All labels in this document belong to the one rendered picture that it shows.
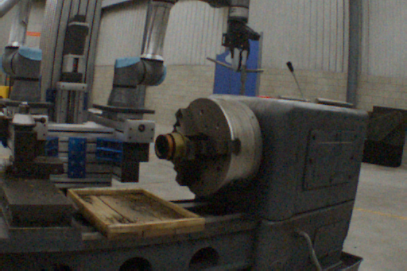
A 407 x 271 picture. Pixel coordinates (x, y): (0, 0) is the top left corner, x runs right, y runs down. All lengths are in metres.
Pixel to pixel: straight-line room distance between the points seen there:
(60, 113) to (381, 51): 10.52
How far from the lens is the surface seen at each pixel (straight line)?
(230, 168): 1.17
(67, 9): 1.88
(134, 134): 1.65
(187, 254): 1.17
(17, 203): 0.89
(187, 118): 1.30
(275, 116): 1.25
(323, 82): 12.14
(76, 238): 0.90
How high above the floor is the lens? 1.24
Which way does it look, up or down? 3 degrees down
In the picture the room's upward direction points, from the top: 5 degrees clockwise
